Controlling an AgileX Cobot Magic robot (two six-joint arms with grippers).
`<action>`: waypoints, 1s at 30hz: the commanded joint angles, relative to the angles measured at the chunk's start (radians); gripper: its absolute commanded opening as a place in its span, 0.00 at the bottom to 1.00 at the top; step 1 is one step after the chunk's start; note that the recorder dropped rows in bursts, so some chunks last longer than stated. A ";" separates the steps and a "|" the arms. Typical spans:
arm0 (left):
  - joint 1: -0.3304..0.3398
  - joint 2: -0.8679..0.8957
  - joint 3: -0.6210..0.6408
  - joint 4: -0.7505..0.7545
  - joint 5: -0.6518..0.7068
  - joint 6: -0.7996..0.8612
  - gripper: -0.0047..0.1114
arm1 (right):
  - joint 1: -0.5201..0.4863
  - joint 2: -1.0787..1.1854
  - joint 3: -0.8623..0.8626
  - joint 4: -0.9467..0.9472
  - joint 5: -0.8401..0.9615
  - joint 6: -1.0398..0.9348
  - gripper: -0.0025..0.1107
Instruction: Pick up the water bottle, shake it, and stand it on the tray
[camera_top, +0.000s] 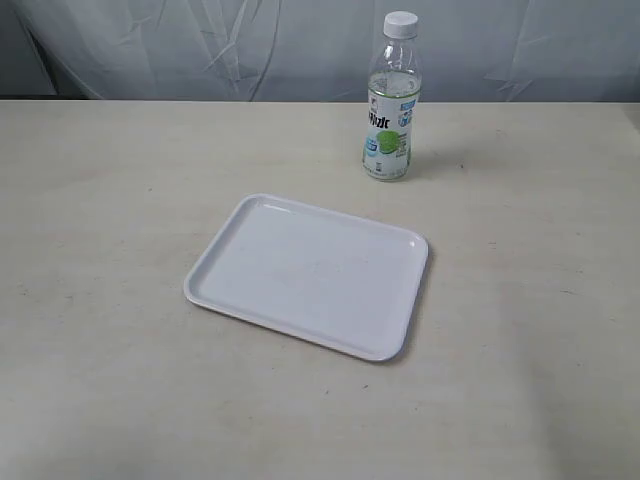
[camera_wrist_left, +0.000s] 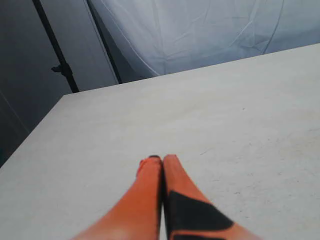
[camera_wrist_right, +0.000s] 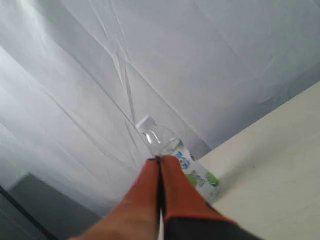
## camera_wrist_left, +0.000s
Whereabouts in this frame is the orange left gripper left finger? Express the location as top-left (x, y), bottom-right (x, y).
top-left (74, 155), bottom-right (162, 240)

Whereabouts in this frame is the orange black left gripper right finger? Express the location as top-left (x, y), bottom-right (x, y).
top-left (163, 154), bottom-right (260, 240)

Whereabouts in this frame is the black light stand pole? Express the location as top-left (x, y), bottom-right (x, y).
top-left (32, 0), bottom-right (79, 93)

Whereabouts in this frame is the white backdrop sheet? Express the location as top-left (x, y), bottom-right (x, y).
top-left (89, 0), bottom-right (320, 81)

